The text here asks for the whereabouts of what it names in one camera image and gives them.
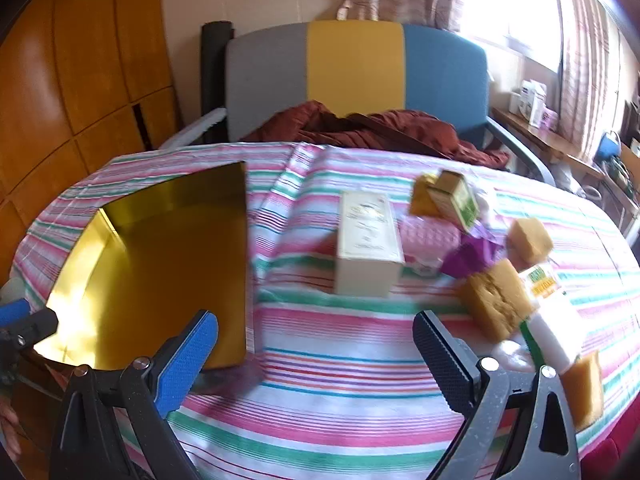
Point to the white carton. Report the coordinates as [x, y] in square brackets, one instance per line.
[532, 100]

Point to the wooden wardrobe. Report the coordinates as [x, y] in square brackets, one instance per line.
[75, 85]

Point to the light wooden rack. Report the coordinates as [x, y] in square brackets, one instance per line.
[625, 170]

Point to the dark red fabric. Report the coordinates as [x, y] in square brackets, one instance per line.
[610, 460]

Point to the wooden side desk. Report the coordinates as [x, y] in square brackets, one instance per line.
[540, 140]

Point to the pink tub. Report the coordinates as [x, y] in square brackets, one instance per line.
[550, 120]

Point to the blue container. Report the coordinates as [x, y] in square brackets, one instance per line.
[607, 145]

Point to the pale round object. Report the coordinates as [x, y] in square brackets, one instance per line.
[12, 285]

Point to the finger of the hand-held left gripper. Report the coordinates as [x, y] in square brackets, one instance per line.
[15, 312]

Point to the yellow sponge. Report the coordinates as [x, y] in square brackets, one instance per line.
[585, 390]
[495, 300]
[530, 240]

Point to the pink packet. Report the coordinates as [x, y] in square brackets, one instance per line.
[425, 237]

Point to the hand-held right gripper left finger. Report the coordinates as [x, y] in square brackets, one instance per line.
[185, 365]

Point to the yellow knitted toy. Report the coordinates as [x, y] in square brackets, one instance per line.
[422, 202]

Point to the packaged sponge green label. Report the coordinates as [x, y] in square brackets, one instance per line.
[540, 282]
[555, 332]

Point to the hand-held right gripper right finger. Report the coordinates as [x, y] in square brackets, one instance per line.
[445, 360]

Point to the grey yellow blue armchair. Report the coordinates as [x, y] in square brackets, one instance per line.
[355, 65]

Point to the white crumpled item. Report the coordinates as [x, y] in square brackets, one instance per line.
[484, 205]

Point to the cream cardboard box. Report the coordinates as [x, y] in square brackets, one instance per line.
[367, 240]

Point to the gold tin box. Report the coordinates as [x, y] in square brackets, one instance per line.
[150, 270]

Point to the person's left hand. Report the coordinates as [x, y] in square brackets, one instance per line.
[7, 427]

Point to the dark red cloth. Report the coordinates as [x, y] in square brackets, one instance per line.
[380, 132]

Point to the white jar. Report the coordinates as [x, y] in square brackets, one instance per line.
[515, 102]

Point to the green tea box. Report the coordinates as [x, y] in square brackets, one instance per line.
[455, 200]

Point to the striped tablecloth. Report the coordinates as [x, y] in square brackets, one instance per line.
[325, 360]

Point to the purple packet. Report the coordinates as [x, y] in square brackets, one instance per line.
[465, 257]

